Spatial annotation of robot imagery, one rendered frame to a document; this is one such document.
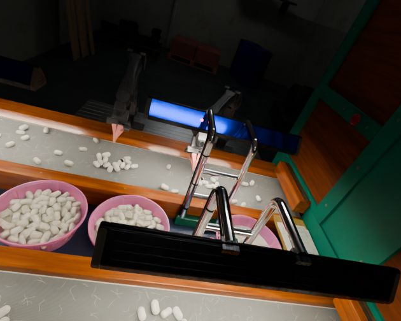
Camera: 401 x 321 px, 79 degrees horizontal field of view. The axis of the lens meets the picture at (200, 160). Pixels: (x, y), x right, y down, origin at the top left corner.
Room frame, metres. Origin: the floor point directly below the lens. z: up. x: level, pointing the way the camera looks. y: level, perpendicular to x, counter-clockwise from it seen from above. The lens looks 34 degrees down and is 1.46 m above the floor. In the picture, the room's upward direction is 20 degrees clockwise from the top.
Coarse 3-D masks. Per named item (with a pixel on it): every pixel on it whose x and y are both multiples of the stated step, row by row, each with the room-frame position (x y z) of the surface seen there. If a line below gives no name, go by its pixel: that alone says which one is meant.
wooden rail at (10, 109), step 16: (0, 112) 0.86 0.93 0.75; (16, 112) 0.88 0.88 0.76; (32, 112) 0.93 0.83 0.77; (48, 112) 0.97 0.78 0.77; (64, 128) 0.92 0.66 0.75; (80, 128) 0.94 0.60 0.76; (96, 128) 0.99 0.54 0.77; (128, 144) 0.98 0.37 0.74; (144, 144) 1.01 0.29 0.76; (160, 144) 1.05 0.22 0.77; (176, 144) 1.11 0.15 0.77; (208, 160) 1.09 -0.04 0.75; (224, 160) 1.12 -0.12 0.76; (240, 160) 1.18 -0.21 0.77; (256, 160) 1.24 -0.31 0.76; (272, 176) 1.17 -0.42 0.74
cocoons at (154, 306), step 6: (156, 300) 0.33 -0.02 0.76; (6, 306) 0.20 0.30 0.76; (156, 306) 0.31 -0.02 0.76; (0, 312) 0.19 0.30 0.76; (6, 312) 0.19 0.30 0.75; (138, 312) 0.29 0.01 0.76; (144, 312) 0.29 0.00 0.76; (156, 312) 0.30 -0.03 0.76; (162, 312) 0.31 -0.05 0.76; (168, 312) 0.31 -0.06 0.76; (174, 312) 0.32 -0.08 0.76; (180, 312) 0.32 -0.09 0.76; (6, 318) 0.18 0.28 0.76; (144, 318) 0.28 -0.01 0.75; (180, 318) 0.31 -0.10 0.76
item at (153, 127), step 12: (84, 108) 1.27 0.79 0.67; (96, 108) 1.33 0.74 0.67; (108, 108) 1.38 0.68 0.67; (96, 120) 1.19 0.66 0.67; (144, 120) 1.40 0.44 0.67; (156, 132) 1.30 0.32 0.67; (168, 132) 1.35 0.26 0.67; (180, 132) 1.41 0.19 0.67; (192, 132) 1.47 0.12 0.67; (228, 144) 1.49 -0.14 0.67; (240, 144) 1.56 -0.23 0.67
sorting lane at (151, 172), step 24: (0, 120) 0.82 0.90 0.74; (0, 144) 0.69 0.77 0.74; (24, 144) 0.73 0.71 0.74; (48, 144) 0.78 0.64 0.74; (72, 144) 0.84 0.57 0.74; (96, 144) 0.90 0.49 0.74; (120, 144) 0.97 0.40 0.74; (48, 168) 0.66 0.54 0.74; (72, 168) 0.70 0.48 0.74; (96, 168) 0.75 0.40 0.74; (120, 168) 0.80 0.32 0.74; (144, 168) 0.86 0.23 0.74; (216, 168) 1.06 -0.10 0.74; (240, 192) 0.94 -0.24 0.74; (264, 192) 1.01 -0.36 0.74
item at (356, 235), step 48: (384, 0) 1.24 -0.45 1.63; (384, 48) 1.09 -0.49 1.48; (336, 96) 1.15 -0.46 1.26; (384, 96) 0.95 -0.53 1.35; (336, 144) 1.00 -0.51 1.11; (384, 144) 0.80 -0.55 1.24; (336, 192) 0.83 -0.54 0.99; (384, 192) 0.70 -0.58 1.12; (336, 240) 0.70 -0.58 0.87; (384, 240) 0.59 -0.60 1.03
